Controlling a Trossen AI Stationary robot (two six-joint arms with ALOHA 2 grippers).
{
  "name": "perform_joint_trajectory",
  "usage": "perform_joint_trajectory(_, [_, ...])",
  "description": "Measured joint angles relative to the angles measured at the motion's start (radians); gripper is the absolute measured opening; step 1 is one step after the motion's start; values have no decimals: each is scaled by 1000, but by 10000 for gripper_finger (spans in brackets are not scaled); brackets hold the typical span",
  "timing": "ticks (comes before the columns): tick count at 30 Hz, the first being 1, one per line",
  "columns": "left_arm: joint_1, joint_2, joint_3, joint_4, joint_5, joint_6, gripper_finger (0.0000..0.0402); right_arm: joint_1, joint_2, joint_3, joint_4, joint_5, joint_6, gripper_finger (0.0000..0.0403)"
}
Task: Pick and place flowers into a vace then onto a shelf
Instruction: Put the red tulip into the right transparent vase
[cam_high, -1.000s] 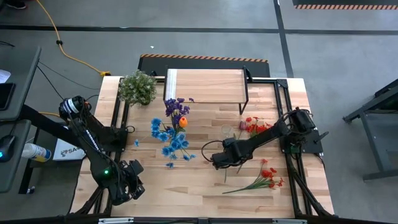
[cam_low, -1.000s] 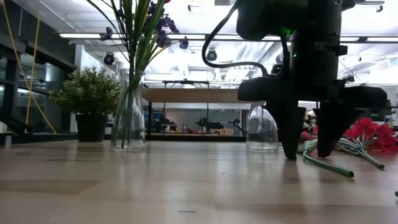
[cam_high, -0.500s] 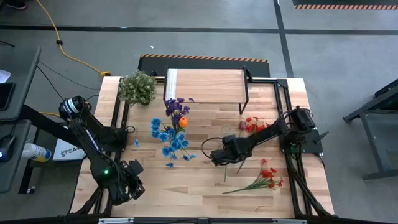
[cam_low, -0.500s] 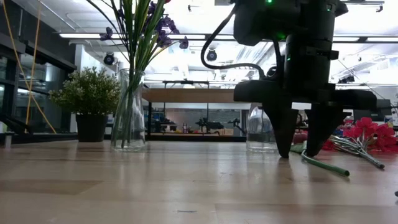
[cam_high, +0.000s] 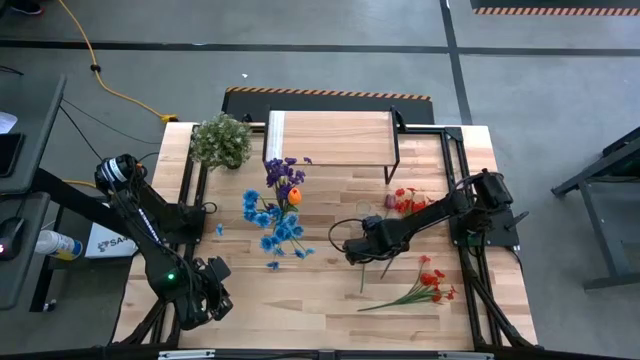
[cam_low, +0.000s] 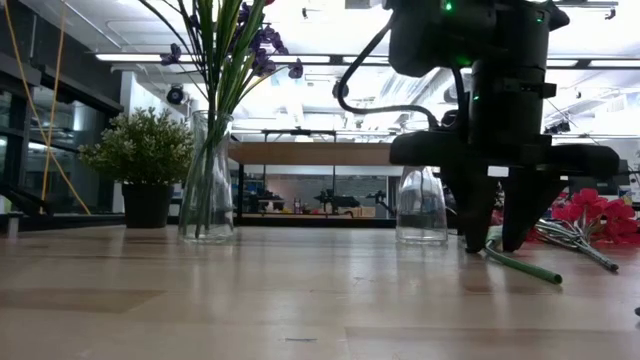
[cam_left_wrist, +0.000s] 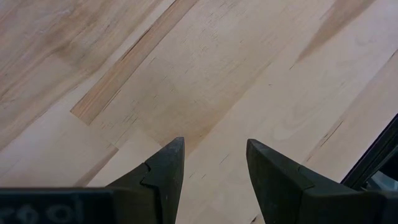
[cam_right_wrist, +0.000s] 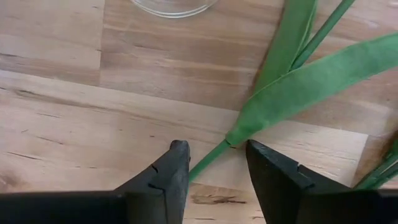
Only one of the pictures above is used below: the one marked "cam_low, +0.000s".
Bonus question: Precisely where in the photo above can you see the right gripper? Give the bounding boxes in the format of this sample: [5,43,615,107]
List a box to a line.
[389,74,621,254]

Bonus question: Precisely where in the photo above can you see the maroon tulip green stem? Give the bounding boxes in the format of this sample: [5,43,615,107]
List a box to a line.
[482,224,564,286]

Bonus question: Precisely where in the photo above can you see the clear glass vase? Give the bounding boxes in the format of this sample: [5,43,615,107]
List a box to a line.
[177,110,236,245]
[395,119,449,246]

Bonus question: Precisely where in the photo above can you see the purple artificial flower bunch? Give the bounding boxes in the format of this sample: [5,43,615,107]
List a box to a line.
[137,0,305,240]

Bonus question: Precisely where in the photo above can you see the blue artificial flower bunch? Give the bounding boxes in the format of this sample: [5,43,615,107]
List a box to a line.
[180,0,251,240]

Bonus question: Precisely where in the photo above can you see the wooden shelf black metal legs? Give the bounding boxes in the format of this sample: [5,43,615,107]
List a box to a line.
[227,141,399,226]

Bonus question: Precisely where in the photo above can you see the black computer monitor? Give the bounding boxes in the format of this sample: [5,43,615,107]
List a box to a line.
[567,174,631,197]

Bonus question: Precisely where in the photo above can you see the green potted plant black pot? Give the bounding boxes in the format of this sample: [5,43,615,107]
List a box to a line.
[78,107,195,230]

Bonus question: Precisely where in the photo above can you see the long ceiling light strip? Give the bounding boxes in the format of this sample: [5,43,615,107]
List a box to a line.
[94,51,640,70]

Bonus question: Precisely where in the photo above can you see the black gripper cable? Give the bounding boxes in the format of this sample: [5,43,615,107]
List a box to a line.
[336,19,469,132]

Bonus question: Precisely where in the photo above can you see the yellow cable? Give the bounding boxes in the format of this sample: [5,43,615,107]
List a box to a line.
[2,0,92,216]

